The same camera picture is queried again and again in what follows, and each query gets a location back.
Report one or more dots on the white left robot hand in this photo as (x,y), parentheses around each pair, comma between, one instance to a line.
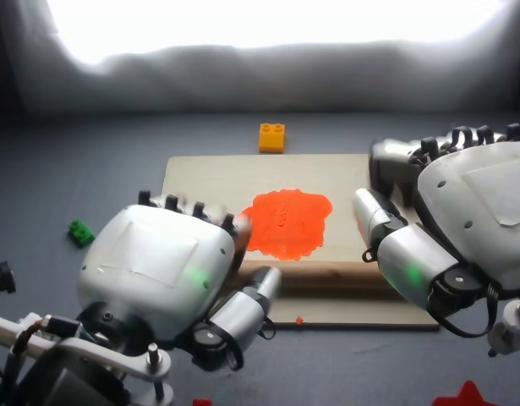
(149,262)

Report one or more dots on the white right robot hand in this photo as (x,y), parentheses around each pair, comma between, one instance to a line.
(475,203)

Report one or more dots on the wooden rolling pin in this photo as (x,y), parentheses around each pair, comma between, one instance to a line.
(327,279)

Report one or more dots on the green toy block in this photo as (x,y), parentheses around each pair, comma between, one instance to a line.
(81,233)

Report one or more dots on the light wooden board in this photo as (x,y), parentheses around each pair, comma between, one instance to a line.
(209,182)

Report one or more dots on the grey table cloth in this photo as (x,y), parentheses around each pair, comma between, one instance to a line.
(73,169)

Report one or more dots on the flat orange play dough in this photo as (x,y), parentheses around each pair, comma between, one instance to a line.
(285,228)

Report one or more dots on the small red toy block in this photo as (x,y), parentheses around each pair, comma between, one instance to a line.
(202,402)

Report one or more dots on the tiny orange dough crumb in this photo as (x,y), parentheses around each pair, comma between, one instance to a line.
(299,320)

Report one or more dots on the yellow toy block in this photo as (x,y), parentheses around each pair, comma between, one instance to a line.
(271,139)

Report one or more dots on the red star-shaped toy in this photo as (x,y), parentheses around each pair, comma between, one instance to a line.
(466,395)

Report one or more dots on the white backdrop cloth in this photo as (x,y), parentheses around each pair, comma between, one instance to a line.
(259,80)

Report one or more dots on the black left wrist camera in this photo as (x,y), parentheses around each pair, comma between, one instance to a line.
(3,281)

